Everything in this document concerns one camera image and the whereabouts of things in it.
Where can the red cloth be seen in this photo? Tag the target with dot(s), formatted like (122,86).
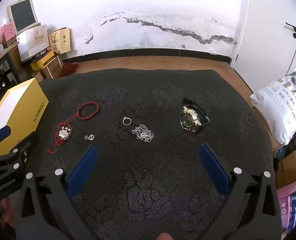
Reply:
(70,69)

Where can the white door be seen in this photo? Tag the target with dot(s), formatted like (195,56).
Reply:
(268,30)

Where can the pink printed carton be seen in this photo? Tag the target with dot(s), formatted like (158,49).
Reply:
(291,205)

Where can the yellow box with white interior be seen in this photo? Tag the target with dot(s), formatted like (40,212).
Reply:
(20,105)

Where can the light wooden box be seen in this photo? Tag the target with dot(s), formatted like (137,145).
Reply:
(60,41)

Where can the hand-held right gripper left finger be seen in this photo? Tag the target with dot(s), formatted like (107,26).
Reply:
(84,170)

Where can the pink box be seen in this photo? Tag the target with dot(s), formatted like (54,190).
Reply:
(8,31)

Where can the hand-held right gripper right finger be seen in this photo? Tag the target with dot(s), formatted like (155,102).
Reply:
(213,166)

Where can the person's right hand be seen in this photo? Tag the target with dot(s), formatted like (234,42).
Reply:
(164,236)

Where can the small silver pendant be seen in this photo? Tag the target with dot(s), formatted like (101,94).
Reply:
(91,137)

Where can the black speaker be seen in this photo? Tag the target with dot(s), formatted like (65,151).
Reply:
(3,82)

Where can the yellow cardboard box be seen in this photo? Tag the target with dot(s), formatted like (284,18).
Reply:
(44,61)

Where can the white printed plastic bag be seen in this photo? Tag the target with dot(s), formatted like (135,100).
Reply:
(278,107)

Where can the black patterned mat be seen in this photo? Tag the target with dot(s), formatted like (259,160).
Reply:
(150,180)

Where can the old white monitor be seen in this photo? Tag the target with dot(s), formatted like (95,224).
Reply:
(21,15)

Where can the white paper bag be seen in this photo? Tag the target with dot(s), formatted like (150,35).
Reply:
(34,42)

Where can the brown cardboard box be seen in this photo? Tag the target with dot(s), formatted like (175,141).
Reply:
(53,68)

